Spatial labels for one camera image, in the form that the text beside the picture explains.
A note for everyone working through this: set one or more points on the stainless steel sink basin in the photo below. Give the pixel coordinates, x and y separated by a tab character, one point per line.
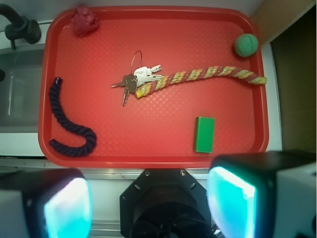
20	90

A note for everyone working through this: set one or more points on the silver key bunch on ring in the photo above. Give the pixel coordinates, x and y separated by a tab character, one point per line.
137	77

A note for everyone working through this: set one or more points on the green rubber ball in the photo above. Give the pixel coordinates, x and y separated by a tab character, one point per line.
246	45

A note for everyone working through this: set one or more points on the green rectangular block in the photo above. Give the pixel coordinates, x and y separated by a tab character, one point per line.
204	134

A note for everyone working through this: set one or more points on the red plastic tray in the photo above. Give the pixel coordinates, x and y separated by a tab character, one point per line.
157	131

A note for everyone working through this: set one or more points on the crumpled red cloth ball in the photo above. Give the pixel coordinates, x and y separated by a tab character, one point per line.
84	21

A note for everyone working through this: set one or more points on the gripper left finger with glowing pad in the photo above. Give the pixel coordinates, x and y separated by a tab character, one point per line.
45	204

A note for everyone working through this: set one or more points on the black faucet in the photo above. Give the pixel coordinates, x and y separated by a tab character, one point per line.
20	27

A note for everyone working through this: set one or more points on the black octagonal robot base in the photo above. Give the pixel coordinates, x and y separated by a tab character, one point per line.
165	203

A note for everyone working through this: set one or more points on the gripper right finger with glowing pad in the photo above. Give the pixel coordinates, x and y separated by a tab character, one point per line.
264	195

